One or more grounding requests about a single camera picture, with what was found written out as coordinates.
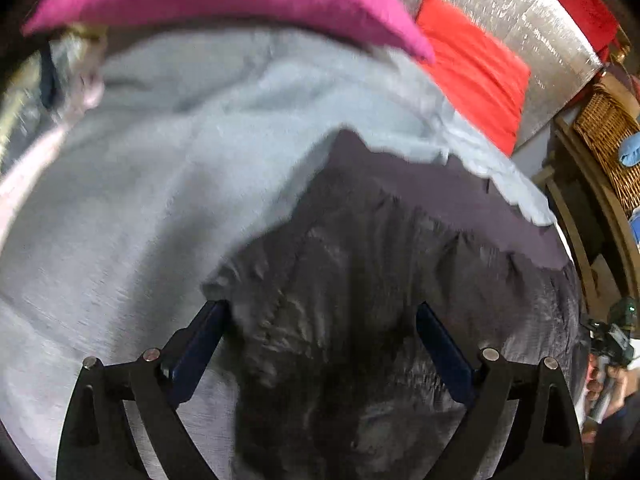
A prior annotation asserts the silver quilted headboard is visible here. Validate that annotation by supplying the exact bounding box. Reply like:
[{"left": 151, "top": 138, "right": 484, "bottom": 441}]
[{"left": 355, "top": 0, "right": 604, "bottom": 152}]

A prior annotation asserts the light blue cloth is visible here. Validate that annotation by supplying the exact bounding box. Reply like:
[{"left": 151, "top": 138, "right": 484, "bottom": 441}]
[{"left": 618, "top": 131, "right": 640, "bottom": 169}]

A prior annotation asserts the black jacket with purple lining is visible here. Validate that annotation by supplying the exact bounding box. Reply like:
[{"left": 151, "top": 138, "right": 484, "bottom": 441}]
[{"left": 200, "top": 127, "right": 587, "bottom": 480}]

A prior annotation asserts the dark wooden frame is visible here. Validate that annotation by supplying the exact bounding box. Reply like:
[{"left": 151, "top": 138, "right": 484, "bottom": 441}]
[{"left": 531, "top": 115, "right": 638, "bottom": 322}]

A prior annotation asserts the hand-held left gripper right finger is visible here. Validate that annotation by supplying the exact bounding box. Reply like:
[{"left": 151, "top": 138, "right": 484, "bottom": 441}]
[{"left": 415, "top": 301, "right": 587, "bottom": 480}]

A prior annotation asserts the wicker basket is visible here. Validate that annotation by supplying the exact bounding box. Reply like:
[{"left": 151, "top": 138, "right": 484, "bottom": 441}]
[{"left": 572, "top": 82, "right": 640, "bottom": 217}]

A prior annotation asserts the person's right hand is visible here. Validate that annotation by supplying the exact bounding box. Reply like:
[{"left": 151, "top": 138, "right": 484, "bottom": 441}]
[{"left": 585, "top": 354, "right": 621, "bottom": 413}]

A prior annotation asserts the grey blanket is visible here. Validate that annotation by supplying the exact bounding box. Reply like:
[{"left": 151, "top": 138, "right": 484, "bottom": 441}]
[{"left": 0, "top": 25, "right": 559, "bottom": 480}]

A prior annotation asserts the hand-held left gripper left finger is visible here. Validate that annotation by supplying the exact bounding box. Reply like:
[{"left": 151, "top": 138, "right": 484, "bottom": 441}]
[{"left": 56, "top": 300, "right": 233, "bottom": 480}]

